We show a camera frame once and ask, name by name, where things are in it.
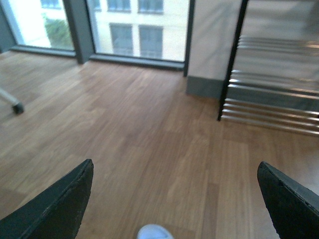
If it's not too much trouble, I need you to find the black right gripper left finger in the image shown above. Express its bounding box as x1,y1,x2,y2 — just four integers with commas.
0,159,94,239

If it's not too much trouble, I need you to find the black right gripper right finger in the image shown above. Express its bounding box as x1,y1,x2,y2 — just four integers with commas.
257,161,319,239

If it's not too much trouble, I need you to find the light blue slipper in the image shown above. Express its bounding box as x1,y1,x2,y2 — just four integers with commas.
137,224,174,239

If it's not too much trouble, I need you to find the black metal shoe rack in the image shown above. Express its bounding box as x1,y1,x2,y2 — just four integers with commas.
218,0,319,135

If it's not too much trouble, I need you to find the office chair caster leg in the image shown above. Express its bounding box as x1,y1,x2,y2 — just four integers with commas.
0,88,24,115

